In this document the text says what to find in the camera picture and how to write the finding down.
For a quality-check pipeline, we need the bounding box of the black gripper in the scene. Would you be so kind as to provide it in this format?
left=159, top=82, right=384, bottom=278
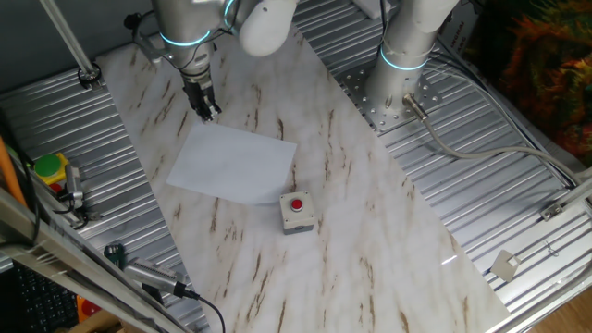
left=180, top=71, right=223, bottom=122

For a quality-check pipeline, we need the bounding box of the white paper sheet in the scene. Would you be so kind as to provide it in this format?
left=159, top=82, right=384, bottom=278
left=166, top=121, right=298, bottom=206

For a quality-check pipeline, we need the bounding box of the black pole foot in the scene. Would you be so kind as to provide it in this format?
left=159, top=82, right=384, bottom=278
left=77, top=62, right=104, bottom=91

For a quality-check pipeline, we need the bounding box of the yellow button box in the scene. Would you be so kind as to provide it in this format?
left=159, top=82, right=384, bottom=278
left=34, top=152, right=70, bottom=186

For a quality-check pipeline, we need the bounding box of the marble pattern table mat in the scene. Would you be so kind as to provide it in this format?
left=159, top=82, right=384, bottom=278
left=94, top=0, right=512, bottom=333

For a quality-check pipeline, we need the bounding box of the orange box with red button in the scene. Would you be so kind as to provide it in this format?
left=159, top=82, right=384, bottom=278
left=75, top=295, right=103, bottom=324

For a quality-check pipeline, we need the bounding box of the wooden box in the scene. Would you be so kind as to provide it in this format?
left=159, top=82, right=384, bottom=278
left=55, top=309, right=126, bottom=333

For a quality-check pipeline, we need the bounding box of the black keyboard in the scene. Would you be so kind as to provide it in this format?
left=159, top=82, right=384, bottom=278
left=11, top=263, right=80, bottom=333

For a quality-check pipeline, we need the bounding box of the white cardboard with red print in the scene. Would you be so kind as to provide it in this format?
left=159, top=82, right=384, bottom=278
left=437, top=8, right=471, bottom=55

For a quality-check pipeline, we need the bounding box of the colourful patterned cloth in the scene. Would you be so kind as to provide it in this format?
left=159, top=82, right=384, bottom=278
left=462, top=0, right=592, bottom=156

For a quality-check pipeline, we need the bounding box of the black camera cable with plug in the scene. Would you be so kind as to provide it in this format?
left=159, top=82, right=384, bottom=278
left=123, top=11, right=232, bottom=70

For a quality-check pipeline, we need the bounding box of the silver camera on mount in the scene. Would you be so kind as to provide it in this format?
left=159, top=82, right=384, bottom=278
left=57, top=164, right=101, bottom=223

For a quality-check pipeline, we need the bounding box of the aluminium frame pole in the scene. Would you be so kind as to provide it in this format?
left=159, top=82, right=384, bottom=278
left=39, top=0, right=96, bottom=78

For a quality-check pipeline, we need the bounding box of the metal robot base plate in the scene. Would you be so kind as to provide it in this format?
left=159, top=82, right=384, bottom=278
left=337, top=59, right=443, bottom=135

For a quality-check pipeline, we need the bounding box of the black device cable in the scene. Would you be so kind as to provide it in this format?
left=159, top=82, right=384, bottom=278
left=175, top=281, right=228, bottom=333

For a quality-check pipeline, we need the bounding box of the black cable bundle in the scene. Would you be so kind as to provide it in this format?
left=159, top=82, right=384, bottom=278
left=377, top=0, right=390, bottom=50

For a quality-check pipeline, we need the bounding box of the grey cable with metal connector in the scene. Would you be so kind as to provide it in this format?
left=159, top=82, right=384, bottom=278
left=401, top=92, right=585, bottom=182

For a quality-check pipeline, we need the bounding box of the aluminium frame beam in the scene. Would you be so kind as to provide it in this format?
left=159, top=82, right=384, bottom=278
left=0, top=184, right=186, bottom=333

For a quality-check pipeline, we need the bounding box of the orange handle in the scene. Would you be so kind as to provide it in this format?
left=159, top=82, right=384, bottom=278
left=0, top=136, right=27, bottom=207

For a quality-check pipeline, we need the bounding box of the white cable bundle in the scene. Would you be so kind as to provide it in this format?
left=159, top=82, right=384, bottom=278
left=423, top=50, right=579, bottom=189

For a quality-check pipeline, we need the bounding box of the small white adhesive mount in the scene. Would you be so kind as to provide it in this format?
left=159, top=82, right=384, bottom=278
left=489, top=249, right=523, bottom=283

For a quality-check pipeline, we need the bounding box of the small metal corner bracket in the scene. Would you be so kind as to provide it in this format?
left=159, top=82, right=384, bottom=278
left=539, top=202, right=566, bottom=222

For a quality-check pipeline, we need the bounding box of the aluminium frame bar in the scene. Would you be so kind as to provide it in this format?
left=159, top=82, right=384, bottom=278
left=554, top=168, right=592, bottom=214

